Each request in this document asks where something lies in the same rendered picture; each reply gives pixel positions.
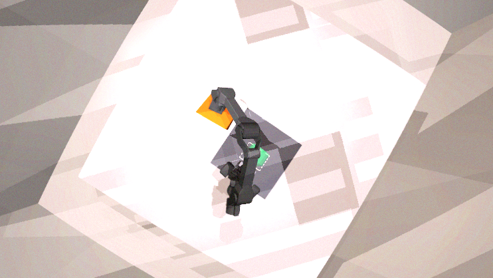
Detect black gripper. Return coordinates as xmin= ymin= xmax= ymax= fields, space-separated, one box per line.
xmin=219 ymin=162 xmax=260 ymax=197

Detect green glass bottle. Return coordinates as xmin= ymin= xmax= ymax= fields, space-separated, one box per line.
xmin=250 ymin=143 xmax=270 ymax=166

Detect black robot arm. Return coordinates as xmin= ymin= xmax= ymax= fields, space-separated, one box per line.
xmin=208 ymin=87 xmax=262 ymax=217

